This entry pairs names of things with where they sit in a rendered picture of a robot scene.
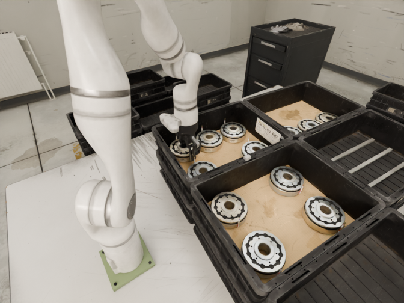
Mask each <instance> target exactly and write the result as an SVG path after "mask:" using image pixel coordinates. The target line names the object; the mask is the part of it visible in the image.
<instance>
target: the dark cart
mask: <svg viewBox="0 0 404 303"><path fill-rule="evenodd" d="M289 23H293V24H294V23H299V24H301V23H303V24H304V25H306V26H308V27H309V29H304V31H288V32H282V33H275V32H271V31H270V30H271V27H272V26H273V27H274V28H275V27H276V26H275V25H278V26H279V27H280V26H284V25H287V24H288V25H289ZM335 29H336V27H334V26H329V25H324V24H321V23H315V22H310V21H307V20H301V19H296V18H293V19H287V20H281V21H277V22H271V23H266V24H262V25H256V26H252V27H251V33H250V38H249V48H248V56H247V62H246V70H245V79H244V85H243V93H242V98H244V97H246V96H250V95H252V94H255V93H258V92H260V91H263V90H266V89H268V88H271V87H274V86H276V85H280V86H282V87H286V86H289V85H293V84H296V83H299V82H302V81H311V82H314V83H315V84H316V82H317V79H318V77H319V73H320V71H321V68H322V65H323V62H324V60H325V57H326V54H327V51H328V48H329V45H330V43H331V40H332V36H333V35H334V31H335Z"/></svg>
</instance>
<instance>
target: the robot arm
mask: <svg viewBox="0 0 404 303"><path fill-rule="evenodd" d="M134 1H135V3H136V4H137V6H138V8H139V11H140V24H141V31H142V34H143V36H144V39H145V41H146V42H147V44H148V45H149V46H150V47H151V48H152V50H153V51H154V52H155V54H156V55H157V56H158V57H159V59H160V62H161V64H162V68H163V70H164V72H165V73H166V74H167V75H168V76H170V77H173V78H178V79H183V80H186V84H179V85H176V86H175V87H174V89H173V100H174V114H173V115H170V114H161V115H160V121H161V123H162V124H163V125H164V126H165V127H166V128H167V129H168V130H169V131H170V132H172V133H176V137H177V139H179V143H180V146H181V148H186V147H187V148H188V149H189V160H190V161H191V162H192V161H194V157H195V159H196V155H197V154H199V153H200V150H201V141H197V140H196V136H195V132H196V131H197V129H198V108H197V90H198V85H199V81H200V78H201V74H202V71H203V60H202V59H201V57H200V56H199V54H196V53H192V52H186V45H185V42H184V39H183V38H182V36H181V34H180V33H179V30H178V29H177V27H176V26H175V24H174V22H173V20H172V18H171V16H170V14H169V12H168V10H167V7H166V5H165V2H164V0H134ZM57 5H58V10H59V14H60V19H61V25H62V30H63V37H64V45H65V50H66V57H67V64H68V69H69V78H70V92H71V98H72V107H73V115H74V119H75V122H76V124H77V126H78V128H79V130H80V131H81V133H82V134H83V136H84V137H85V139H86V140H87V141H88V143H89V144H90V146H92V148H93V149H94V151H95V152H96V153H97V154H98V155H99V157H100V158H101V160H102V161H103V163H104V164H105V166H106V169H107V170H108V174H109V177H110V180H111V181H108V180H96V179H93V180H88V181H87V182H85V183H84V184H83V185H82V186H81V187H80V188H79V190H78V192H77V194H76V198H75V214H76V217H77V220H78V222H79V223H80V225H81V226H82V228H83V229H84V230H85V231H86V232H87V234H88V235H89V237H90V238H92V239H93V240H95V241H97V242H98V243H99V244H100V246H101V247H102V249H103V251H104V253H105V255H106V259H107V260H106V261H107V262H108V263H109V265H110V267H111V268H112V270H113V272H114V273H115V274H117V273H120V272H121V273H128V272H131V271H133V270H135V269H136V268H137V267H138V266H139V265H140V264H141V262H142V259H143V255H144V251H143V248H142V245H141V241H140V238H139V234H138V230H137V227H136V224H135V220H134V215H135V211H136V189H135V179H134V173H133V163H132V147H131V99H130V83H129V79H128V77H127V74H126V72H125V69H124V67H123V65H122V63H121V61H120V59H119V58H118V56H117V54H116V52H115V50H114V48H113V47H112V44H111V42H110V41H109V38H108V36H107V34H106V31H105V27H104V24H103V18H102V8H101V1H100V0H57ZM190 143H193V144H191V145H189V144H190ZM192 147H193V148H192ZM191 148H192V150H191Z"/></svg>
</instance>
